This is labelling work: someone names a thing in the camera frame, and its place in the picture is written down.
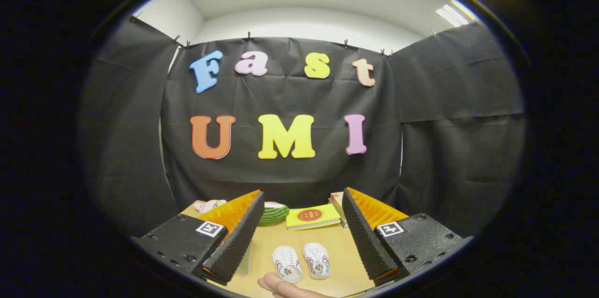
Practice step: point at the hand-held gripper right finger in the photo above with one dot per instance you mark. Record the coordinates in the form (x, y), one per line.
(365, 242)

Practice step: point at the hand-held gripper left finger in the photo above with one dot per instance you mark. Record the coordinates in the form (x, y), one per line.
(238, 242)

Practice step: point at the white canvas shoe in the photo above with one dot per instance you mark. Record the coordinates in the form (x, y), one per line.
(317, 259)
(287, 263)

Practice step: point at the grey paperback book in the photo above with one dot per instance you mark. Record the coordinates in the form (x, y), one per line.
(345, 224)

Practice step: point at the white paperback book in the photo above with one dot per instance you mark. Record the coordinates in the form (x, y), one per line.
(339, 214)

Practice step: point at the watermelon slice plush toy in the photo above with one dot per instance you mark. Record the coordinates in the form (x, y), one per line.
(274, 216)

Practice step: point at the pink and green plush toy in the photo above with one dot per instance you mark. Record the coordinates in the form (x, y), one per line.
(209, 205)

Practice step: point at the beige paperback book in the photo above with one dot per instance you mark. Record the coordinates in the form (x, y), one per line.
(336, 197)

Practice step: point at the yellow book with red circle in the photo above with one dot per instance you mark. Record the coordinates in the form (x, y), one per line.
(311, 216)

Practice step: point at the black backdrop cloth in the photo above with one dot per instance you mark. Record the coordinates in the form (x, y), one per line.
(281, 181)

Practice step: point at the ceiling light panel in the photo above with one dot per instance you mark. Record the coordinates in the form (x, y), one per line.
(451, 15)

